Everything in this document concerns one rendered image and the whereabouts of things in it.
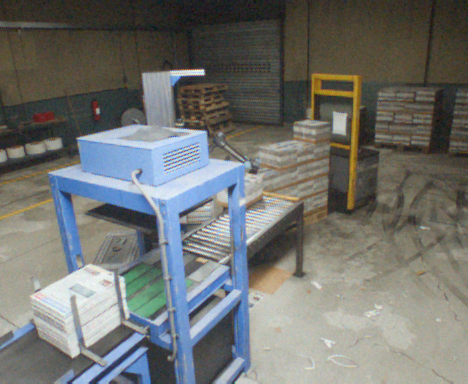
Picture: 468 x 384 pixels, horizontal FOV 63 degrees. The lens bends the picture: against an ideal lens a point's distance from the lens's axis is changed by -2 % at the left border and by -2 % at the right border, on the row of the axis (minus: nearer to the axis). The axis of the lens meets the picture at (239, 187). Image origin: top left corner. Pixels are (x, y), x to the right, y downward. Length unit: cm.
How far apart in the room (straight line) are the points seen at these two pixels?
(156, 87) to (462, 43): 799
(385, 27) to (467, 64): 207
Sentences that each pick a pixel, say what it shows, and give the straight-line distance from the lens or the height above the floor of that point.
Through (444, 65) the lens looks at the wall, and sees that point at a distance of 1050.
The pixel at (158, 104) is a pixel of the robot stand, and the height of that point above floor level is 174.
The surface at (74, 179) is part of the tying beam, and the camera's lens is 234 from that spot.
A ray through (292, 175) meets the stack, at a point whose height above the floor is 74.
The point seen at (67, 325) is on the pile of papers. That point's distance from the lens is 211.
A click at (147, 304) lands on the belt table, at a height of 80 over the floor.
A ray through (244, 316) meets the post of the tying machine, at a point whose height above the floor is 49.
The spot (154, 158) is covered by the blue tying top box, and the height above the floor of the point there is 169.
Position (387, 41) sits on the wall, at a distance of 1070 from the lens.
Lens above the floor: 218
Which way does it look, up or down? 19 degrees down
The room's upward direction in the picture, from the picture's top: 2 degrees counter-clockwise
